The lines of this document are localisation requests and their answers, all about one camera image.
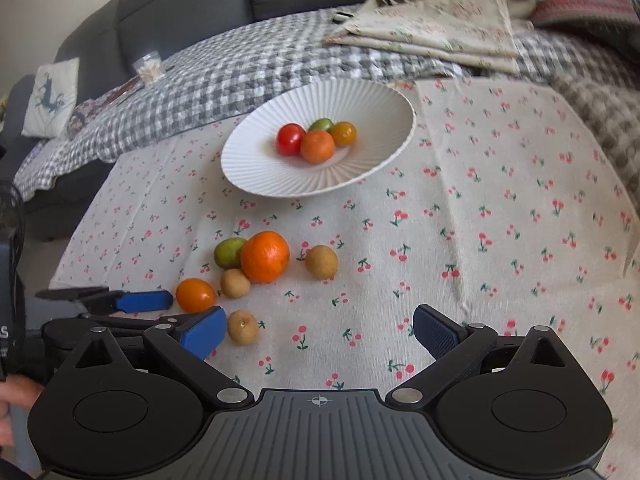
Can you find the folded floral cloth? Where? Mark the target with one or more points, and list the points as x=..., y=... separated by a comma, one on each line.
x=475, y=33

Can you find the brown longan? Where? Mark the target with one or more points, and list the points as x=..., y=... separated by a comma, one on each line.
x=321, y=262
x=234, y=284
x=242, y=328

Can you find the red tomato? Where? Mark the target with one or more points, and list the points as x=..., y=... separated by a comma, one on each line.
x=289, y=139

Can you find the orange oval tomato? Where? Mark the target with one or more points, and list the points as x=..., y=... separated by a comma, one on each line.
x=194, y=295

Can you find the small mandarin orange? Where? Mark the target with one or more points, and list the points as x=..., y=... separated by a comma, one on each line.
x=317, y=147

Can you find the person's left hand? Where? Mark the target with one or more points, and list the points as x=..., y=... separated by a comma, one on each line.
x=20, y=391

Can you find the grey sofa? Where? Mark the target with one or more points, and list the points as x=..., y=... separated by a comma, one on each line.
x=107, y=43

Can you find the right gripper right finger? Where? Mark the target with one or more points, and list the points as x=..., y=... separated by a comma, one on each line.
x=457, y=350

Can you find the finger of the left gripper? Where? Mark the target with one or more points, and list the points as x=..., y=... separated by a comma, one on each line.
x=101, y=300
x=134, y=325

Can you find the white deer cushion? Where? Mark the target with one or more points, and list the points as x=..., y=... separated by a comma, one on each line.
x=52, y=101

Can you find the large mandarin orange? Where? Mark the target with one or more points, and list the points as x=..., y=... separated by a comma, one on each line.
x=264, y=257

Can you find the small black white object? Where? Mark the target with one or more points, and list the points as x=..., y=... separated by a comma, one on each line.
x=342, y=16

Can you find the clear plastic snack bag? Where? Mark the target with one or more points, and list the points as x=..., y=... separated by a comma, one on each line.
x=150, y=67

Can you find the small green kiwi fruit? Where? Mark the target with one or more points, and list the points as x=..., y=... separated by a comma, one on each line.
x=321, y=124

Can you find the grey checkered blanket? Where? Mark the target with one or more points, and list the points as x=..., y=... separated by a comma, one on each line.
x=224, y=76

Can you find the dark patterned cloth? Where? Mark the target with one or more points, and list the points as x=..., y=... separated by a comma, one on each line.
x=86, y=112

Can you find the cherry print tablecloth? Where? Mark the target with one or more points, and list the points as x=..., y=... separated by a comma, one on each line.
x=502, y=210

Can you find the white ribbed plate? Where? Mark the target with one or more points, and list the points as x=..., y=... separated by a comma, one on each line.
x=385, y=122

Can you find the yellow green tomato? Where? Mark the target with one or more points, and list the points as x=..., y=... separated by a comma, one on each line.
x=343, y=134

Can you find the green fruit beside orange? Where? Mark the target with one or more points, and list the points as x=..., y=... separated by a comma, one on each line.
x=227, y=254

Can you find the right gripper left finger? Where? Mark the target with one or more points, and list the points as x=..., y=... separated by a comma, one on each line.
x=178, y=350

